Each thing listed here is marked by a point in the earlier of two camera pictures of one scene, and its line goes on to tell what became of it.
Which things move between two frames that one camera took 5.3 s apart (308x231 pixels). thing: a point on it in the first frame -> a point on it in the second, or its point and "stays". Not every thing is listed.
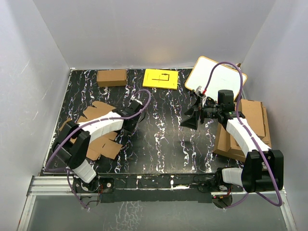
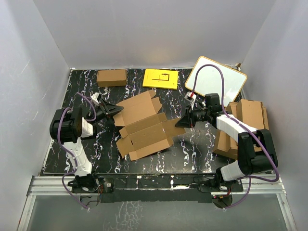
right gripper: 192,122 -> 184,121
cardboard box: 105,145 -> 145,130
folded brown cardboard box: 109,78 stays
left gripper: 129,130 -> 108,106
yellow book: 161,79 stays
